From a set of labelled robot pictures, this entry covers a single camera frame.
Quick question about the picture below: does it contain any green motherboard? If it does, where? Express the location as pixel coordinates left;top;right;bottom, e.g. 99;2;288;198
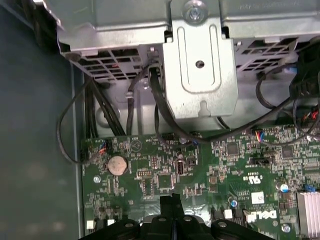
79;123;320;240

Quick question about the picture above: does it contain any round coin battery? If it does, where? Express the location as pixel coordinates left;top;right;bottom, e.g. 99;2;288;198
106;154;129;176

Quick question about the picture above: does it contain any black round cable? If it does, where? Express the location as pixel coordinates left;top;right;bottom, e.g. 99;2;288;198
124;69;151;137

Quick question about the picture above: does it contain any perforated metal drive cage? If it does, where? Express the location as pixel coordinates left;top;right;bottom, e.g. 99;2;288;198
56;0;320;118

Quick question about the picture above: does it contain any black cable connector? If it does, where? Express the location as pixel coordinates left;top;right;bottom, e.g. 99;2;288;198
288;37;320;101

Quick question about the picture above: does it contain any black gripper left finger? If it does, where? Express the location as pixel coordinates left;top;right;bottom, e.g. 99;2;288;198
83;196;175;240

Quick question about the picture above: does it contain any thin black looped wire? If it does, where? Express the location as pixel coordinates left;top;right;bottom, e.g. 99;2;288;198
56;79;106;165

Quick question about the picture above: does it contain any flat black data cable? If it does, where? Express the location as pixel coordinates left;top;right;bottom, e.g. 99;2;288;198
147;65;176;118

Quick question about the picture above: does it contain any silver chipset heatsink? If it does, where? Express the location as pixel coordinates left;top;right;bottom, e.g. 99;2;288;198
296;191;320;237

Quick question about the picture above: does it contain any thick black power cable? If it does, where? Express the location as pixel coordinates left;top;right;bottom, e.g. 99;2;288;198
83;74;126;138

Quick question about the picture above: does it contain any long thin black cable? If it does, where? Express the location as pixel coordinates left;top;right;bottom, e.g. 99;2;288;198
153;97;301;151

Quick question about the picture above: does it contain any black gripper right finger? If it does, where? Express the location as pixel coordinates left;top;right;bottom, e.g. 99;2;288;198
173;192;253;240

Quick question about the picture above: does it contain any black PC case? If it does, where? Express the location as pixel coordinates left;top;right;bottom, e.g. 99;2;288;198
0;0;320;240

